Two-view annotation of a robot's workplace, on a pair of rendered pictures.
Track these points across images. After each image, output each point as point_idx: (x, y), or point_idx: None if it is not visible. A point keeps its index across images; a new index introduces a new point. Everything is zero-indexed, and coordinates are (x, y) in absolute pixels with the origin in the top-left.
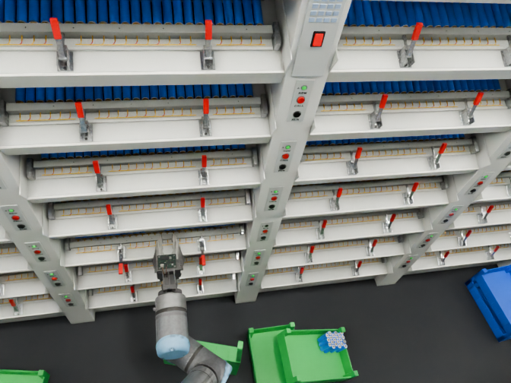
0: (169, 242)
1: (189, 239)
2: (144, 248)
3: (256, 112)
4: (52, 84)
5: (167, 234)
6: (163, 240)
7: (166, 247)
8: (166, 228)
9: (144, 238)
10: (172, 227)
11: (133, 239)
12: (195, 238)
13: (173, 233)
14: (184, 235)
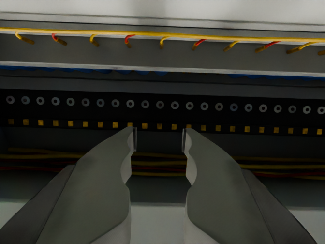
0: (151, 24)
1: (38, 26)
2: (310, 20)
3: None
4: None
5: (159, 70)
6: (182, 39)
7: (176, 14)
8: (153, 235)
9: (268, 73)
10: (130, 240)
11: (319, 75)
12: (7, 32)
13: (131, 69)
14: (79, 67)
